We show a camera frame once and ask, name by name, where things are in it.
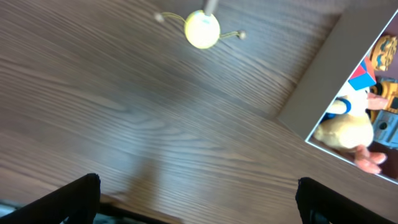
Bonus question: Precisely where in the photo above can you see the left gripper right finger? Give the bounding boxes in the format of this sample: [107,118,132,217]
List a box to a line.
[295,177,394,224]

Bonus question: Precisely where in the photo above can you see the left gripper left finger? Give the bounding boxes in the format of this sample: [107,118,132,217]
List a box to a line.
[1,173,101,224]

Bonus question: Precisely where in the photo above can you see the plush duck toy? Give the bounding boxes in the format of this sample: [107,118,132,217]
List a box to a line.
[313,88,388,174]

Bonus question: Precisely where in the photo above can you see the yellow and grey toy truck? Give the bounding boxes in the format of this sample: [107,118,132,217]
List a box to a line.
[371,81,397,149]

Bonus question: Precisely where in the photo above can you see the colourful two-by-two puzzle cube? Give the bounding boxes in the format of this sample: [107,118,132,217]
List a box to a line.
[348,57,376,90]

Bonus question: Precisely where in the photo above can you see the round golden cookie toy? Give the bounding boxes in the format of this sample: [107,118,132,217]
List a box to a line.
[370,35,397,72]

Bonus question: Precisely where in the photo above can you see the yellow wooden rattle drum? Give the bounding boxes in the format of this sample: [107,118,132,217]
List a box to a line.
[154,0,246,49]

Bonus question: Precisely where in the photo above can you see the white box with maroon interior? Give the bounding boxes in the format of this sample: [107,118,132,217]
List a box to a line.
[279,3,397,182]

